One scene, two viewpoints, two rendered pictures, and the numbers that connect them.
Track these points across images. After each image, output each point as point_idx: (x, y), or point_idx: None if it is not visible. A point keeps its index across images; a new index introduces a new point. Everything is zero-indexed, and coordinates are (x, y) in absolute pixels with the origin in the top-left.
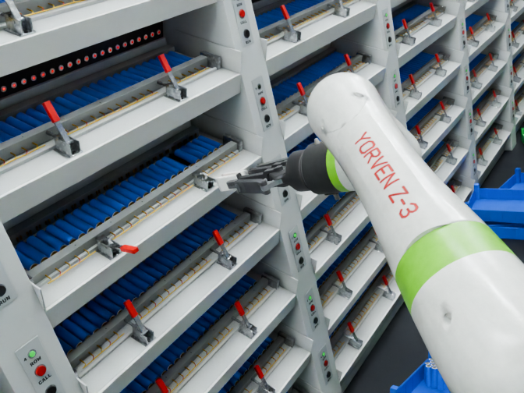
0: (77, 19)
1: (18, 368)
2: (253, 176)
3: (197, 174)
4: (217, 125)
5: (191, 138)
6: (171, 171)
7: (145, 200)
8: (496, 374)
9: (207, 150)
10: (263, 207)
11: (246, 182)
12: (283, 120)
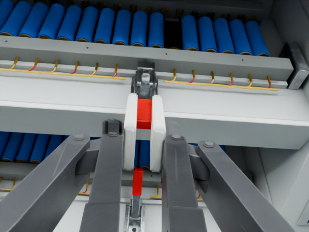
0: None
1: None
2: (94, 174)
3: (143, 65)
4: (297, 20)
5: (241, 19)
6: (131, 35)
7: (14, 42)
8: None
9: (226, 46)
10: (266, 197)
11: (28, 174)
12: None
